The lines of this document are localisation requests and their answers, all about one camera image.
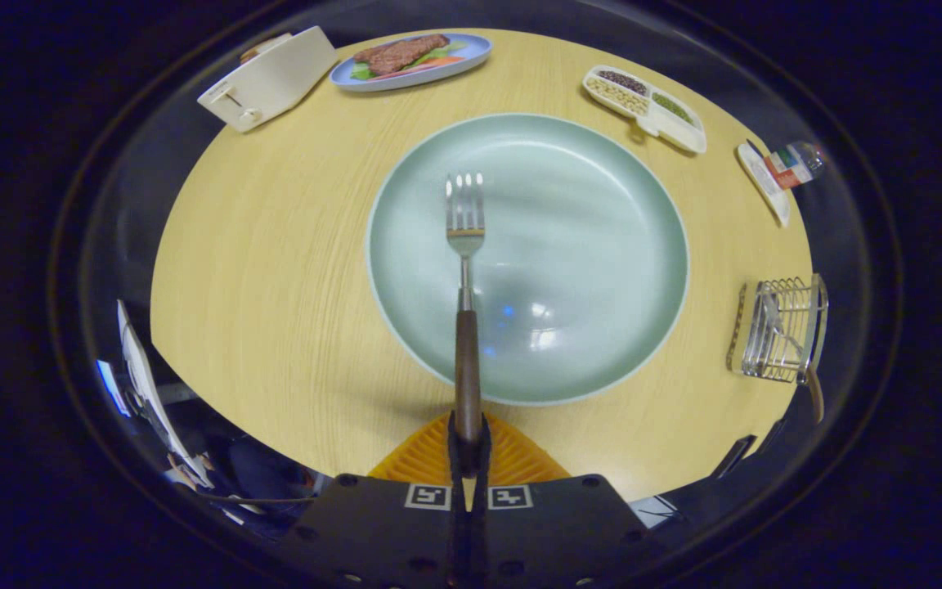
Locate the wooden handled metal fork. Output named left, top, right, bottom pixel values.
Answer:
left=445, top=172, right=487, bottom=447

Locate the laptop screen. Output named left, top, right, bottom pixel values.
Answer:
left=95, top=358, right=132, bottom=418

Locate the blue plate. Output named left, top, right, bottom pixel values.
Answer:
left=330, top=33, right=492, bottom=92

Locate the pale green plate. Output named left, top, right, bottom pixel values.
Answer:
left=366, top=113, right=691, bottom=407

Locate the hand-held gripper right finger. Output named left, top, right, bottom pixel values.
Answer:
left=469, top=411, right=662, bottom=589

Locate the white board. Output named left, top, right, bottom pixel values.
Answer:
left=115, top=299, right=214, bottom=490

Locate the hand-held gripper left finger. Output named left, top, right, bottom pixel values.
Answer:
left=275, top=411, right=469, bottom=589

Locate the pile of yellow soybeans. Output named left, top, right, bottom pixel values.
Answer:
left=588, top=79, right=649, bottom=115

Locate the toasted bread slice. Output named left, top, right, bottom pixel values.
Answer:
left=240, top=33, right=294, bottom=65

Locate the white divided tray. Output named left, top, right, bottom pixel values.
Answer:
left=583, top=65, right=707, bottom=155

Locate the metal wire basket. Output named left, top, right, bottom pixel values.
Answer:
left=726, top=274, right=830, bottom=384

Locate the clear water bottle red cap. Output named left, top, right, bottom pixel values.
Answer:
left=765, top=141, right=828, bottom=191

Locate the wooden handled metal spoon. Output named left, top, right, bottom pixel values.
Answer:
left=763, top=293, right=826, bottom=425

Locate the brown steak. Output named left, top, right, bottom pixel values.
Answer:
left=354, top=34, right=451, bottom=76

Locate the white square coaster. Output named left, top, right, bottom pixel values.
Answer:
left=737, top=141, right=792, bottom=228

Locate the person's leg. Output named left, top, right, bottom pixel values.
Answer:
left=226, top=438, right=325, bottom=508

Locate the white toaster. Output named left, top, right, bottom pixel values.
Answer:
left=197, top=25, right=339, bottom=133

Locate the pile of dark red beans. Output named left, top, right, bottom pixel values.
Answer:
left=599, top=70, right=649, bottom=96

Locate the orange carrot slice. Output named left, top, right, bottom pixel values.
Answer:
left=406, top=54, right=465, bottom=73

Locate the pile of green beans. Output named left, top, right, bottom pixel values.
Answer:
left=653, top=92, right=694, bottom=125

